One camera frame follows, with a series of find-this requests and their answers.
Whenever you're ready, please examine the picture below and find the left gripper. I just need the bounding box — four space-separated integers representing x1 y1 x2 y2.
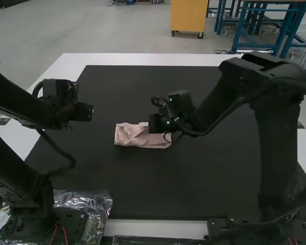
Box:
70 102 95 123

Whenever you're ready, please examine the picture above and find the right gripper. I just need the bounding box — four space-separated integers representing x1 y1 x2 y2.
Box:
140 113 184 134

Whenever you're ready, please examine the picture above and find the pale towel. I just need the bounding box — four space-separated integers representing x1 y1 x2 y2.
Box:
114 121 173 151

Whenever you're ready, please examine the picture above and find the black mat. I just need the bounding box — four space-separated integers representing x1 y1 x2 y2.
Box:
24 65 306 221

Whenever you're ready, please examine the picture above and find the silver foil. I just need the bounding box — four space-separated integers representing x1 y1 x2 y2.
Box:
0 190 114 245

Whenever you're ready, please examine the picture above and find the dark base panel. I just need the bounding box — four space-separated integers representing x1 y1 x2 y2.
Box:
206 218 306 245
55 211 92 244
113 235 209 245

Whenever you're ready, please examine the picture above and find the yellow wheeled cabinet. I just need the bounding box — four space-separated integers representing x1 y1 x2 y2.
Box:
170 0 209 39

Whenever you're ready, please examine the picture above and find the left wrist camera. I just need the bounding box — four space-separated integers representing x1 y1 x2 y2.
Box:
42 79 80 103

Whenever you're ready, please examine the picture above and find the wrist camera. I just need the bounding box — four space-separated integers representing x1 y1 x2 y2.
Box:
42 79 80 103
167 89 194 114

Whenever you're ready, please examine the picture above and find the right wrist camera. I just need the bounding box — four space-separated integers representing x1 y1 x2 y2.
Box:
167 89 194 114

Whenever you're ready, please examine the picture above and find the blue metal frame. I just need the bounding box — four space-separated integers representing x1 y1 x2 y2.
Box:
214 0 243 35
231 0 306 58

